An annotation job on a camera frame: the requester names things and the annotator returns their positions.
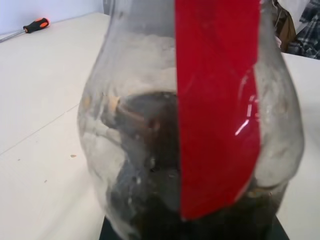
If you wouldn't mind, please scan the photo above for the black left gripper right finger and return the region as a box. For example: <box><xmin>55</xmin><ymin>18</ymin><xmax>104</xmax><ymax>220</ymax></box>
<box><xmin>273</xmin><ymin>215</ymin><xmax>290</xmax><ymax>240</ymax></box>

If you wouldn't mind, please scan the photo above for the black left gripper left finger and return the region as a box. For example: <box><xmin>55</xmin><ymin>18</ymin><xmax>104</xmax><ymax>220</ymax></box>
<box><xmin>99</xmin><ymin>216</ymin><xmax>118</xmax><ymax>240</ymax></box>

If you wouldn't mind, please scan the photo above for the clear plastic bottle red label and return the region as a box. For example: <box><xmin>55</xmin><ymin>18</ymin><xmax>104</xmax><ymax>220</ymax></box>
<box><xmin>76</xmin><ymin>0</ymin><xmax>306</xmax><ymax>240</ymax></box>

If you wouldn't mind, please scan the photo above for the plaid blue white cloth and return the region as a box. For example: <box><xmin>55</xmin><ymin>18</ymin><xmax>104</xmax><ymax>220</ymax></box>
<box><xmin>287</xmin><ymin>0</ymin><xmax>320</xmax><ymax>60</ymax></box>

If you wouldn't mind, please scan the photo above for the olive brown bag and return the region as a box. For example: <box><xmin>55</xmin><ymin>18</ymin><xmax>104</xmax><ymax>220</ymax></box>
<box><xmin>271</xmin><ymin>0</ymin><xmax>297</xmax><ymax>52</ymax></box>

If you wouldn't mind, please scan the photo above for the orange black handled screwdriver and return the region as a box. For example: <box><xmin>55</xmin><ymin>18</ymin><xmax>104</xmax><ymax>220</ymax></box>
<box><xmin>0</xmin><ymin>17</ymin><xmax>52</xmax><ymax>43</ymax></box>

